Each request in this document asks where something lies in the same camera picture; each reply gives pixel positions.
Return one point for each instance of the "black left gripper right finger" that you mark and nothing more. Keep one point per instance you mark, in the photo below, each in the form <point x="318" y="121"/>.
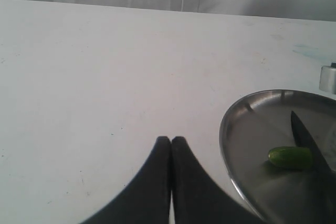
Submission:
<point x="196" y="197"/>

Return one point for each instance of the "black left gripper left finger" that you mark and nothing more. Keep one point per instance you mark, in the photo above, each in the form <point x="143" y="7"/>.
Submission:
<point x="147" y="197"/>

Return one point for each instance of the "green vegetable piece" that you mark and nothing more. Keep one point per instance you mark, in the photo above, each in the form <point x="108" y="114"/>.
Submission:
<point x="289" y="157"/>

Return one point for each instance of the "black handled kitchen knife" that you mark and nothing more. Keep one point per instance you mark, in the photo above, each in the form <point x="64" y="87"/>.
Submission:
<point x="303" y="138"/>

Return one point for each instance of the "round stainless steel plate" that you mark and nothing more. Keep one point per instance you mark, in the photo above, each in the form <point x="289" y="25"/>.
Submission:
<point x="259" y="122"/>

